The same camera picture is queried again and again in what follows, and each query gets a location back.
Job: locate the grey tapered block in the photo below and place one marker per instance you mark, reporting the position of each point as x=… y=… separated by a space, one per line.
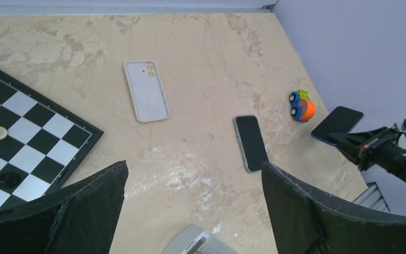
x=194 y=239

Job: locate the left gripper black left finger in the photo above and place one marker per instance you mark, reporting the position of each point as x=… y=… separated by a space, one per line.
x=79 y=218

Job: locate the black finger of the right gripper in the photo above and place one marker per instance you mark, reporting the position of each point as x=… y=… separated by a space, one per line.
x=357 y=147

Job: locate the blue smartphone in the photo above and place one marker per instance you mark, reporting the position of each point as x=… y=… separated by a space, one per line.
x=340 y=120

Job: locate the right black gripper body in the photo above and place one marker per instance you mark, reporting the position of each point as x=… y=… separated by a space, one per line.
x=377 y=147

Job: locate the black chess pawn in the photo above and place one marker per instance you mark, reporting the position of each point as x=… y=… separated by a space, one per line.
x=9 y=179

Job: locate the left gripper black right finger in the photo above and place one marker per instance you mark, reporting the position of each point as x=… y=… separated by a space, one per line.
x=306 y=219

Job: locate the black smartphone on table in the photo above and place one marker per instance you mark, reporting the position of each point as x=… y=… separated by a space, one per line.
x=251 y=142

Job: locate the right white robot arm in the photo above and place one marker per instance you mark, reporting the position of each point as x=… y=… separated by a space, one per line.
x=401 y=174

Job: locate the colourful toy car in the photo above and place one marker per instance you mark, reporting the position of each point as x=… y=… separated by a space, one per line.
x=302 y=108

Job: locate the white phone case with phone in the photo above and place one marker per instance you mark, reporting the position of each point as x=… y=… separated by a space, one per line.
x=146 y=89

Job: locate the black white chessboard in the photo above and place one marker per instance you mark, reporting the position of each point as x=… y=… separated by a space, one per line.
x=45 y=144

